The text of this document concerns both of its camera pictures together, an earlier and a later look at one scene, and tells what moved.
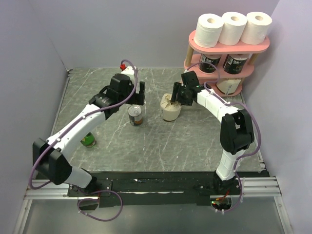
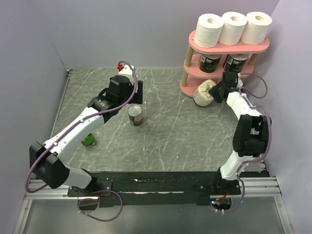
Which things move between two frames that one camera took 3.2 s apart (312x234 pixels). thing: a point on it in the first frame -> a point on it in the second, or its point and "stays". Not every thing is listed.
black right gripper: [177, 88] -> [213, 91]
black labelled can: [234, 64] stays
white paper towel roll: [208, 29] stays
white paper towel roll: [255, 29] stays
